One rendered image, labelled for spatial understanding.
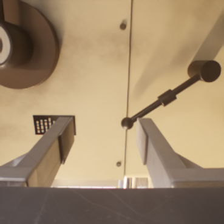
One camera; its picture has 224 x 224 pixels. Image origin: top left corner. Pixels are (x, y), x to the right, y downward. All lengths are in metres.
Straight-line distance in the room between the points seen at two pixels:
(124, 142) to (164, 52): 0.19
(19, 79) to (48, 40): 0.09
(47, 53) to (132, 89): 0.16
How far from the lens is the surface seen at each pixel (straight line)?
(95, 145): 0.35
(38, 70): 0.31
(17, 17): 0.33
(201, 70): 0.30
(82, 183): 1.31
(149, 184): 0.81
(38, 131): 0.37
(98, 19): 0.31
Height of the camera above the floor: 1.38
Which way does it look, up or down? 1 degrees down
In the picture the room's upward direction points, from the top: 89 degrees counter-clockwise
